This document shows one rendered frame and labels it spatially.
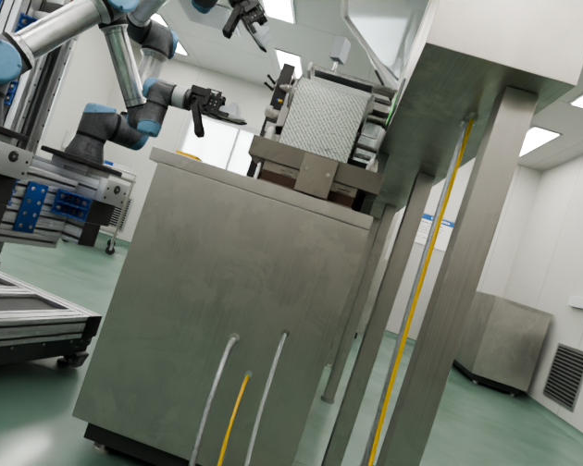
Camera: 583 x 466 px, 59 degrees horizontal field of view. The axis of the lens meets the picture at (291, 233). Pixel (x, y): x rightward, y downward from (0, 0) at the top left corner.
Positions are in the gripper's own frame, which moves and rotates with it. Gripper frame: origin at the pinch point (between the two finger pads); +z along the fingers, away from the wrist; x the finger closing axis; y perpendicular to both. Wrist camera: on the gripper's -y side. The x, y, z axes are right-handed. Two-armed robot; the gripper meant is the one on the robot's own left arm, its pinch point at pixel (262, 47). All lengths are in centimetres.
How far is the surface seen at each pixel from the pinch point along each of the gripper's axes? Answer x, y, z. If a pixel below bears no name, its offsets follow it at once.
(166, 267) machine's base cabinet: -32, -59, 53
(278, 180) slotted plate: -24, -19, 47
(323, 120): -5.9, 3.8, 34.7
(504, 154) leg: -83, 17, 75
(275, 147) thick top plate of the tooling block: -25.6, -14.7, 38.6
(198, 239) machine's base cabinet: -32, -47, 51
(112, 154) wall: 550, -212, -222
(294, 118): -5.9, -3.9, 29.0
